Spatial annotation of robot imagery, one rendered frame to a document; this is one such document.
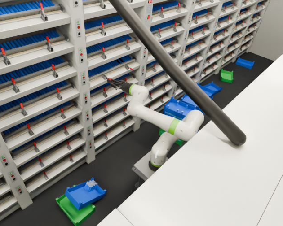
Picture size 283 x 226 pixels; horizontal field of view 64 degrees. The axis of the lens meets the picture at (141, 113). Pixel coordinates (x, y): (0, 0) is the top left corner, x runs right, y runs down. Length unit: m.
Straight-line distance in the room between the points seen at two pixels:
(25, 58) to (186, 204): 1.36
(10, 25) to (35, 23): 0.13
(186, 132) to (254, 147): 1.13
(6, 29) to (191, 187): 1.28
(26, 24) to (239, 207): 1.35
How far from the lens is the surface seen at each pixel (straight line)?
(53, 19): 1.53
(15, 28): 1.44
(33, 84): 1.63
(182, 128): 1.54
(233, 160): 0.39
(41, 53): 1.57
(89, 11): 1.67
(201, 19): 3.05
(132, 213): 0.31
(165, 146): 1.88
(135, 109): 1.64
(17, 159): 1.96
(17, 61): 1.52
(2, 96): 1.59
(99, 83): 1.94
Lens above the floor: 2.00
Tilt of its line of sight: 41 degrees down
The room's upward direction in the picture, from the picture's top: 6 degrees clockwise
